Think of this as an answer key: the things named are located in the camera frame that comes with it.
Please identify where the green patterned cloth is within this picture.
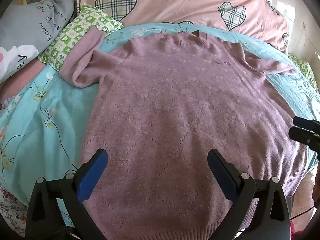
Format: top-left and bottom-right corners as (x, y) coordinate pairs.
(287, 54), (320, 93)

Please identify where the grey printed pillow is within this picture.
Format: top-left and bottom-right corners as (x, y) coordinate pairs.
(0, 0), (76, 84)

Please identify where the red floral print cloth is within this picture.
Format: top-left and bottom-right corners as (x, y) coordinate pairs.
(0, 184), (28, 232)

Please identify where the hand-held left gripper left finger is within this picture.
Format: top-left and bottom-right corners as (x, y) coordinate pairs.
(25, 148), (109, 240)

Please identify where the plain pink cloth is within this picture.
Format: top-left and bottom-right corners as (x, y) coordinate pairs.
(0, 61), (47, 107)

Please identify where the green checkered pillow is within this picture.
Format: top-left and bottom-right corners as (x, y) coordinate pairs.
(38, 4), (123, 70)

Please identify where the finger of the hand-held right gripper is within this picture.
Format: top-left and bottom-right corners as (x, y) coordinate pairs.
(288, 126), (320, 153)
(292, 116), (320, 132)

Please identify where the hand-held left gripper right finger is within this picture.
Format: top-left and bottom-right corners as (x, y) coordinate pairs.
(207, 149), (292, 240)

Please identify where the black cable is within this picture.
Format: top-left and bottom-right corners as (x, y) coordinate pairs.
(289, 201), (318, 221)

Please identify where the teal floral bed sheet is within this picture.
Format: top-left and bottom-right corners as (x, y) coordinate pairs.
(0, 22), (320, 232)

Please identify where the pink knit sweater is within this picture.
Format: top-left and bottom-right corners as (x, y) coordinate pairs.
(59, 27), (308, 240)

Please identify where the pink quilt with plaid hearts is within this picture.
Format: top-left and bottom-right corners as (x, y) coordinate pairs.
(75, 0), (290, 54)

